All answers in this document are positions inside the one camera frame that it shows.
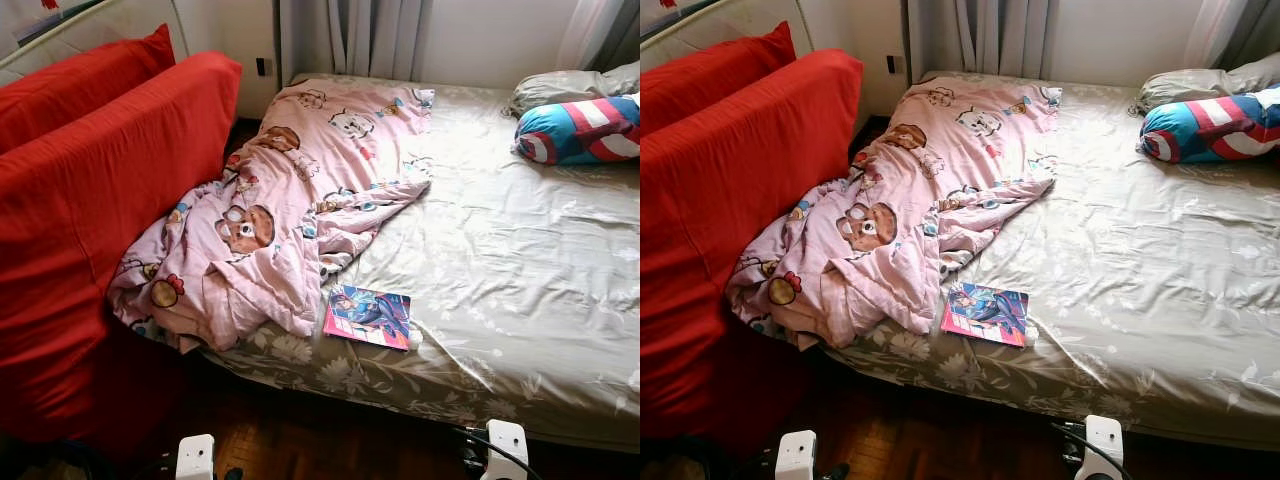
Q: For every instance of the pink and blue magazine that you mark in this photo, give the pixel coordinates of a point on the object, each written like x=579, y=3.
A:
x=365, y=315
x=985, y=312

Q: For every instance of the pink cartoon print blanket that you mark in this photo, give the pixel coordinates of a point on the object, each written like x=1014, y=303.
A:
x=290, y=200
x=910, y=200

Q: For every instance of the red fabric cushion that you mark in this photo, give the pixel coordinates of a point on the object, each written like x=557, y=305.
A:
x=700, y=85
x=730, y=200
x=70, y=95
x=90, y=200

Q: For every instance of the bed with beige floral sheet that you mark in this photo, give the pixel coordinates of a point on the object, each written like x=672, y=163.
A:
x=500, y=270
x=1130, y=270

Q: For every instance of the blue red white bolster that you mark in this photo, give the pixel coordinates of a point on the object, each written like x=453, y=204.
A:
x=575, y=130
x=1210, y=125

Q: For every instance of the grey curtain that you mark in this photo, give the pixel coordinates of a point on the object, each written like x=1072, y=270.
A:
x=350, y=35
x=605, y=30
x=975, y=35
x=1235, y=28

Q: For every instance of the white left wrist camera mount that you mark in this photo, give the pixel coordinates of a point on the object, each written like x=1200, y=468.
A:
x=796, y=455
x=195, y=458

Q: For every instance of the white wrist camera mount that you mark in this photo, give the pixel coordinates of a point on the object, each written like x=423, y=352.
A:
x=195, y=458
x=1104, y=440
x=507, y=445
x=796, y=455

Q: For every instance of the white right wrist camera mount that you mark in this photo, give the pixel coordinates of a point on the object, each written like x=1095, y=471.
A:
x=507, y=445
x=1104, y=440

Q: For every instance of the black wall socket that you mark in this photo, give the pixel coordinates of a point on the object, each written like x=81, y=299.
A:
x=893, y=64
x=263, y=67

